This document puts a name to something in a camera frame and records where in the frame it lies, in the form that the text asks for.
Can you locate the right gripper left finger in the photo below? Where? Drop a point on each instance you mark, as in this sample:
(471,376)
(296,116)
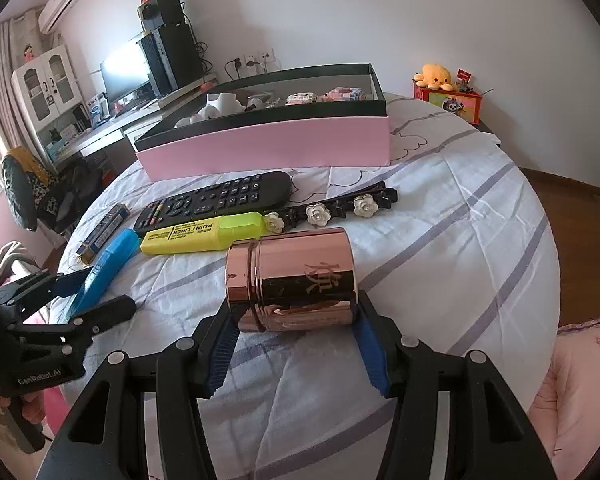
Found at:
(103,436)

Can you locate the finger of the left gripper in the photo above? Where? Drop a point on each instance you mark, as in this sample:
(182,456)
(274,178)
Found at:
(25,296)
(85,325)

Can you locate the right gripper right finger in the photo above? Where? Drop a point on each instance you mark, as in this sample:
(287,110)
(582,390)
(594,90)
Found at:
(490,435)

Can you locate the yellow highlighter marker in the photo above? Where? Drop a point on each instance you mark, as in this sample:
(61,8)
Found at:
(208,235)

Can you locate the black remote control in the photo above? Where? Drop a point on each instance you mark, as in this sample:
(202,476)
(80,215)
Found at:
(259,192)

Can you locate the rose gold metal can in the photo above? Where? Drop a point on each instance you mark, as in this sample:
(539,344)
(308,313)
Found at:
(292,282)

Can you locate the blue stapler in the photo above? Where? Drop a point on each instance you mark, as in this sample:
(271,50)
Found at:
(106,268)

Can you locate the dark blue small box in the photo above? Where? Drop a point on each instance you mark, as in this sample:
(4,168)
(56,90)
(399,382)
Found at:
(97,238)

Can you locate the white desk with drawers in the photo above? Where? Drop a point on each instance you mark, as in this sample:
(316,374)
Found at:
(132,124)

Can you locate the white striped bed sheet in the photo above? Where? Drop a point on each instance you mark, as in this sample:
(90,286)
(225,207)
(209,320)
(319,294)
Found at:
(402,334)

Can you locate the white glass door cabinet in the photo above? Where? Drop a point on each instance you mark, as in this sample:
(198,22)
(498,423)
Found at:
(46,88)

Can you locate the black computer monitor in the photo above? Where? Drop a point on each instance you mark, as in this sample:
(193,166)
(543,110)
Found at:
(124,71)

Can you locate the black speaker tower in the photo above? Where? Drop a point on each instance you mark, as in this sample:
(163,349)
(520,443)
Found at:
(172,58)

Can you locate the black flower hair clip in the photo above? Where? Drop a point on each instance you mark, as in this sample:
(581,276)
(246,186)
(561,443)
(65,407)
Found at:
(362,204)

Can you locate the pink and green box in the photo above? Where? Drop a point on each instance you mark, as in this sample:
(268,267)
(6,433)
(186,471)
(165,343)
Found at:
(285,125)

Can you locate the pink block cat figure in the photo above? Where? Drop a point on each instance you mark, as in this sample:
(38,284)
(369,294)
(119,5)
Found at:
(344,94)

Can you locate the red decorated storage box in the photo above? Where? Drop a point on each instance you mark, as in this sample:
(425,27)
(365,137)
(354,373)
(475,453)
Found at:
(466,105)

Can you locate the yellow octopus plush toy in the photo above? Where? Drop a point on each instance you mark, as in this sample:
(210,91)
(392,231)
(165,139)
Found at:
(434,77)

